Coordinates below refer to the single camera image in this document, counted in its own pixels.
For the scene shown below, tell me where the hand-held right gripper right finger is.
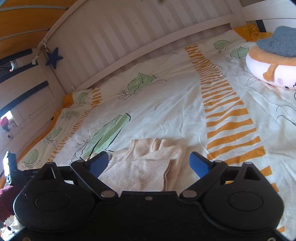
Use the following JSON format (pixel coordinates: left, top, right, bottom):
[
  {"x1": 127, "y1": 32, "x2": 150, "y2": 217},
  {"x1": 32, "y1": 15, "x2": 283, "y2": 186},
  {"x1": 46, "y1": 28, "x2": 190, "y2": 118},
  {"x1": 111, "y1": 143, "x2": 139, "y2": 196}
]
[{"x1": 180, "y1": 152, "x2": 266, "y2": 199}]

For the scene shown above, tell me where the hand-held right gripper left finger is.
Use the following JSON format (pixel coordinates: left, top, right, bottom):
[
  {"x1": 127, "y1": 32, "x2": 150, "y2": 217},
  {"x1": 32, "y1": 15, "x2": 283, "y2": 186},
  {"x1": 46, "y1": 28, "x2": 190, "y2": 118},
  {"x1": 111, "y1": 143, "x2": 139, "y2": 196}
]
[{"x1": 38, "y1": 151, "x2": 118, "y2": 200}]

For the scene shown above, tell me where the beige printed sweater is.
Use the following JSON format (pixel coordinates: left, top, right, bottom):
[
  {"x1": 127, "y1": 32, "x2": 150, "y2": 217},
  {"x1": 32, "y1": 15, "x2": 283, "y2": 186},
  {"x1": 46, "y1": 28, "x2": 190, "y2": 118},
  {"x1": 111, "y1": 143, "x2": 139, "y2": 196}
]
[{"x1": 87, "y1": 138, "x2": 188, "y2": 193}]

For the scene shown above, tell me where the person's left forearm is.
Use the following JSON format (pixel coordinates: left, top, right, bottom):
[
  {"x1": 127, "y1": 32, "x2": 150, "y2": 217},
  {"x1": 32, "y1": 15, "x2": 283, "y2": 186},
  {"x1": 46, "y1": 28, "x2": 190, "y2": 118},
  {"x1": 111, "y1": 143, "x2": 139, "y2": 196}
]
[{"x1": 0, "y1": 185, "x2": 22, "y2": 217}]

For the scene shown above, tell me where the leaf and stripe printed bedsheet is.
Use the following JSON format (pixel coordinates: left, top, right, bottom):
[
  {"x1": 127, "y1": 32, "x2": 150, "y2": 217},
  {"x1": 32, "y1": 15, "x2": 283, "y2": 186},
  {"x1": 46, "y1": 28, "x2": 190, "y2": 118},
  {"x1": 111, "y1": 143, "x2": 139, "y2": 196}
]
[{"x1": 0, "y1": 23, "x2": 296, "y2": 235}]

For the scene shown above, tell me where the dark blue star decoration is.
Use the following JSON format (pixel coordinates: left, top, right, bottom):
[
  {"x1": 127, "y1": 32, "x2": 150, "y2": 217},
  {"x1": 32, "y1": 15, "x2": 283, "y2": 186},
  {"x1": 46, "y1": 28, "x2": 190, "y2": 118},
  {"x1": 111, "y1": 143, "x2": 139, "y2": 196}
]
[{"x1": 46, "y1": 47, "x2": 63, "y2": 69}]

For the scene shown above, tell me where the pink and orange plush cushion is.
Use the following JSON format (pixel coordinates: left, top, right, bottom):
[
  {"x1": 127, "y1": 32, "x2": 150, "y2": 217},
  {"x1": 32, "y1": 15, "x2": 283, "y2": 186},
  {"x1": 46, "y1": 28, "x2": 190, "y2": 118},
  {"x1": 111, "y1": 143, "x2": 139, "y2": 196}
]
[{"x1": 245, "y1": 45, "x2": 296, "y2": 90}]

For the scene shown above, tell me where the grey folded cloth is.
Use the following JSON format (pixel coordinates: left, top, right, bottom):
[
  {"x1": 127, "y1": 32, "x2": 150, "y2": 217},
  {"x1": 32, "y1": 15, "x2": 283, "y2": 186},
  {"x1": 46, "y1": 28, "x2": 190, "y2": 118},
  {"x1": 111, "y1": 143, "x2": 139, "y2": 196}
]
[{"x1": 256, "y1": 26, "x2": 296, "y2": 58}]

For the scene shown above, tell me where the orange wooden panel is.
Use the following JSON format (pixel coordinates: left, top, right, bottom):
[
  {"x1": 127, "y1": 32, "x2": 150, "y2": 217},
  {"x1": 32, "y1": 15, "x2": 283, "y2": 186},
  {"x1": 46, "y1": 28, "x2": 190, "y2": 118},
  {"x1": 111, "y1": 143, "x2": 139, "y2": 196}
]
[{"x1": 0, "y1": 0, "x2": 77, "y2": 61}]

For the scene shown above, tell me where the white wooden bed frame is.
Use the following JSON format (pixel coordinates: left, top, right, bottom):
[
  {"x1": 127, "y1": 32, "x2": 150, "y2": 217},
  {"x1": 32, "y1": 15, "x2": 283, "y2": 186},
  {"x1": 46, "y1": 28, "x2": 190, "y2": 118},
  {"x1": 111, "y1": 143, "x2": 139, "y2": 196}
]
[{"x1": 0, "y1": 0, "x2": 296, "y2": 160}]

